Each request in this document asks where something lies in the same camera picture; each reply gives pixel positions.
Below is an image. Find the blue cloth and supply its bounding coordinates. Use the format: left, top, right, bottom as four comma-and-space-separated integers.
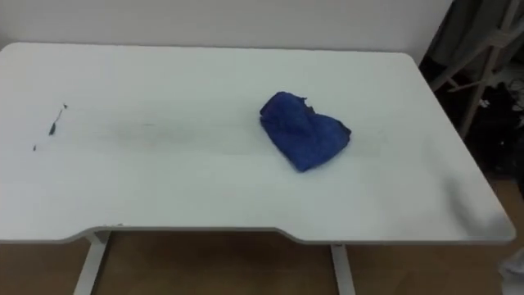
259, 90, 353, 173

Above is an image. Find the white desk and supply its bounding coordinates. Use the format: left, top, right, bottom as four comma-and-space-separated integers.
0, 41, 517, 295

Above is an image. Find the white metal rack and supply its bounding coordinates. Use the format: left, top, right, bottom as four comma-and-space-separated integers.
427, 0, 524, 139

